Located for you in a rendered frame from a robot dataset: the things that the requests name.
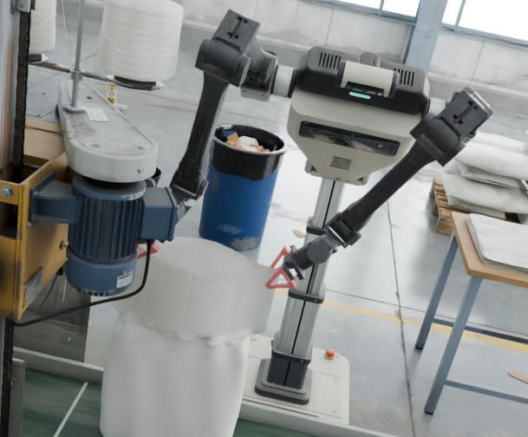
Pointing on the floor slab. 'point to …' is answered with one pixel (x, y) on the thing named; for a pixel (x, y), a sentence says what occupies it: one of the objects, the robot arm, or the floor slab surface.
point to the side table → (473, 264)
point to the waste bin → (240, 186)
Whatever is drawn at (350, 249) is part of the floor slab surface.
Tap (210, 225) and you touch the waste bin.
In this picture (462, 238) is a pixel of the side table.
